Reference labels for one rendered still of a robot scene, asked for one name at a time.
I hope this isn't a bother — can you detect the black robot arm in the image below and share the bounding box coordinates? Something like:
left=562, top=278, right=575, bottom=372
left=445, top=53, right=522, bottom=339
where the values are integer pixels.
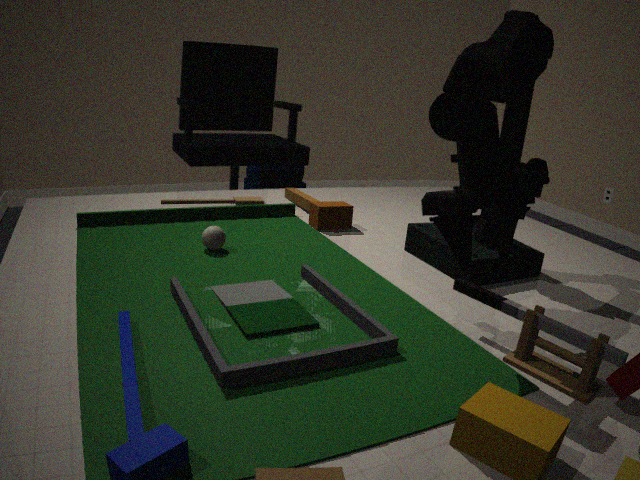
left=429, top=10, right=554, bottom=200

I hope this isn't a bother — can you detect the blue golf putter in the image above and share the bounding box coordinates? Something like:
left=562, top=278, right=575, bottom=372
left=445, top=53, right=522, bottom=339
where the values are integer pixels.
left=105, top=311, right=189, bottom=480

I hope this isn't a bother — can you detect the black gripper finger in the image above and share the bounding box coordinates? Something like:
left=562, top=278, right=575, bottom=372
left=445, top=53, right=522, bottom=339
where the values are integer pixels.
left=429, top=215, right=481, bottom=271
left=486, top=207, right=531, bottom=259

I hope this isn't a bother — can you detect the grey ball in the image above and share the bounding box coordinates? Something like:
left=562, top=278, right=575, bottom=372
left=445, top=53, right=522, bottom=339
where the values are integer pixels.
left=202, top=226, right=226, bottom=250

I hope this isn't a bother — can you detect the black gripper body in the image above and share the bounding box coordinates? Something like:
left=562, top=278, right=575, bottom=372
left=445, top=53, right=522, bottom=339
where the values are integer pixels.
left=421, top=143, right=535, bottom=218

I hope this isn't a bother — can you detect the green mat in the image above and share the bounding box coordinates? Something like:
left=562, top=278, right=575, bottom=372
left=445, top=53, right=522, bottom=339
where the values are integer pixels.
left=76, top=215, right=539, bottom=480

